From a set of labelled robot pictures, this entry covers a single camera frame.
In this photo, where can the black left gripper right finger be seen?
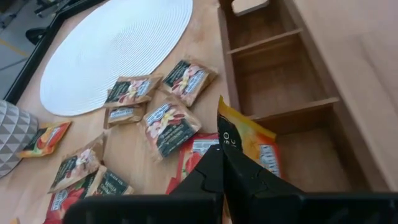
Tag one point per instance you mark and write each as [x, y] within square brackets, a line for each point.
[264, 202]

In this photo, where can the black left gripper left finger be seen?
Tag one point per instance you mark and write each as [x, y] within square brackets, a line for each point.
[199, 199]

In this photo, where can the tan vanilla tea packet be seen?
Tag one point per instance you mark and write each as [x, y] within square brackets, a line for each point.
[132, 91]
[110, 185]
[188, 81]
[169, 127]
[124, 114]
[76, 165]

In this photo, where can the wooden tea organizer box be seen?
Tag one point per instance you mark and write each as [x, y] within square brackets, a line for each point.
[280, 81]

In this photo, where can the red strawberry tea packet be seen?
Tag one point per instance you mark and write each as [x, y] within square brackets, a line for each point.
[65, 202]
[189, 155]

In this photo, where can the white round placemat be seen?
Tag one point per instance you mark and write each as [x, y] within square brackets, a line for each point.
[118, 46]

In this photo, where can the succulent in white patterned pot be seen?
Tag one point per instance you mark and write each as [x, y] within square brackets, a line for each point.
[15, 133]

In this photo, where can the black table frame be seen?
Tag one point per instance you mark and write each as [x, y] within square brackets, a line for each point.
[35, 59]

